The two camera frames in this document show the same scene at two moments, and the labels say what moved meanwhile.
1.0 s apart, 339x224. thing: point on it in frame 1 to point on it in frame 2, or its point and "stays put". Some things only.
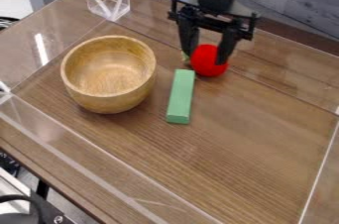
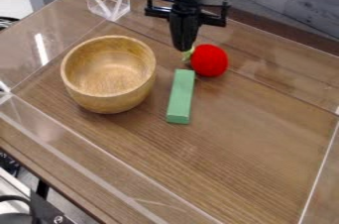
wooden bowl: x=107 y=71 stays put
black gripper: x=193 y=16 to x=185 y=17
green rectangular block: x=181 y=93 stays put
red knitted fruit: x=203 y=60 stays put
